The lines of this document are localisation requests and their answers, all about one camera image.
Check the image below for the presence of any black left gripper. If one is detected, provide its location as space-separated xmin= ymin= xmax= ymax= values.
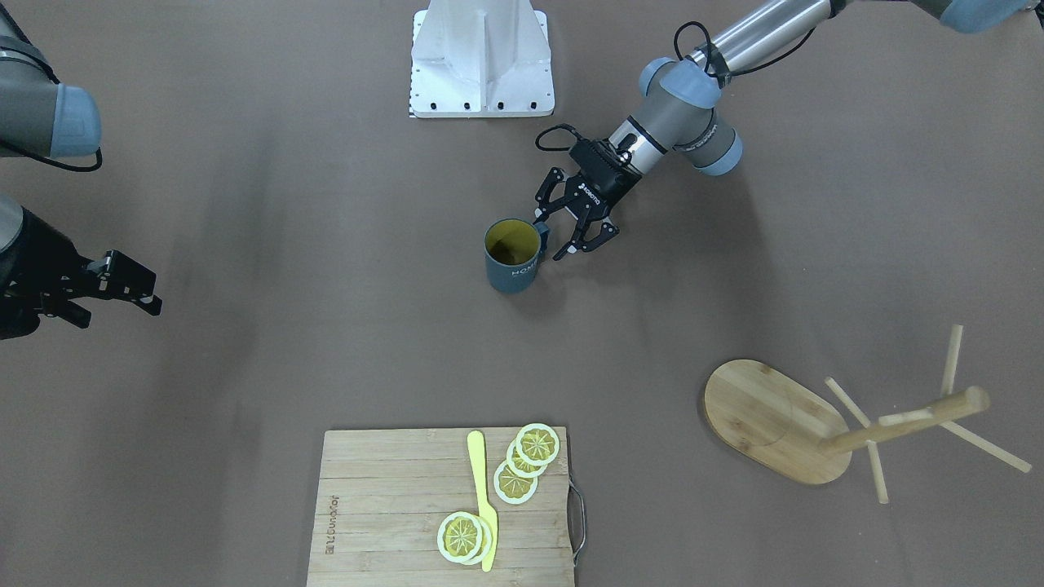
xmin=533 ymin=139 xmax=641 ymax=262

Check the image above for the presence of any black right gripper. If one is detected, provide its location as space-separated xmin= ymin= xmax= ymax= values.
xmin=1 ymin=208 xmax=163 ymax=339

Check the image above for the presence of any teal cup yellow inside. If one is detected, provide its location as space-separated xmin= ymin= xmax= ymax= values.
xmin=484 ymin=218 xmax=551 ymax=294

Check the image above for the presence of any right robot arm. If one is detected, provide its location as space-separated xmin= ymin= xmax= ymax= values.
xmin=1 ymin=10 xmax=163 ymax=339

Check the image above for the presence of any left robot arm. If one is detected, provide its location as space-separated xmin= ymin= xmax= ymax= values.
xmin=533 ymin=1 xmax=847 ymax=260

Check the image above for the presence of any wooden cup storage rack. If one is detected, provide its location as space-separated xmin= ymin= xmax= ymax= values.
xmin=702 ymin=324 xmax=1033 ymax=504

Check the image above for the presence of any lemon slice front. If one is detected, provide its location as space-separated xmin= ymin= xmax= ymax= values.
xmin=515 ymin=423 xmax=562 ymax=467

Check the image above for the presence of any yellow plastic knife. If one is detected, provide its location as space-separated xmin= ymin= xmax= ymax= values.
xmin=467 ymin=430 xmax=499 ymax=572

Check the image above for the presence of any wooden cutting board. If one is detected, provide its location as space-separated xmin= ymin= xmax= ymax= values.
xmin=307 ymin=426 xmax=585 ymax=586

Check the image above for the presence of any lemon slice on knife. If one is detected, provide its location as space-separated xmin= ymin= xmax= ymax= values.
xmin=436 ymin=510 xmax=493 ymax=566

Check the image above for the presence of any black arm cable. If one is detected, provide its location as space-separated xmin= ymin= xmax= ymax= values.
xmin=535 ymin=123 xmax=588 ymax=152

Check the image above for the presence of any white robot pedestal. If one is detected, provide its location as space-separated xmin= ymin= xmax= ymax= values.
xmin=408 ymin=1 xmax=555 ymax=119

